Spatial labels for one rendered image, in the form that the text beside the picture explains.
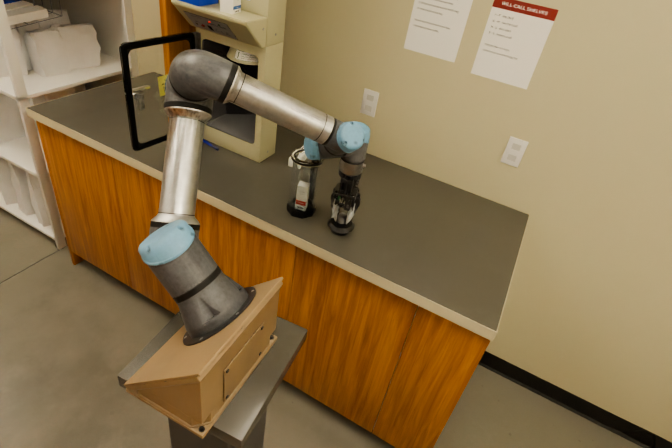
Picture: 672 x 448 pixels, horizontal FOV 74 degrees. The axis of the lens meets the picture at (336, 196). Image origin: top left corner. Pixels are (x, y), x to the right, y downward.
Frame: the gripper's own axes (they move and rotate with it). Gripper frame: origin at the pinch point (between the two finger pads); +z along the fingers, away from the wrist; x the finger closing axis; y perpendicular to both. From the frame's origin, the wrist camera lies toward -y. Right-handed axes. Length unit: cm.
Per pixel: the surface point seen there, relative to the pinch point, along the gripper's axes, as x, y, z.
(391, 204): 15.4, -23.2, 5.2
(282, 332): -4.8, 47.2, 5.1
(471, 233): 46.0, -17.5, 5.3
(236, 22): -47, -19, -51
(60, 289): -138, -12, 99
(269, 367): -4, 58, 5
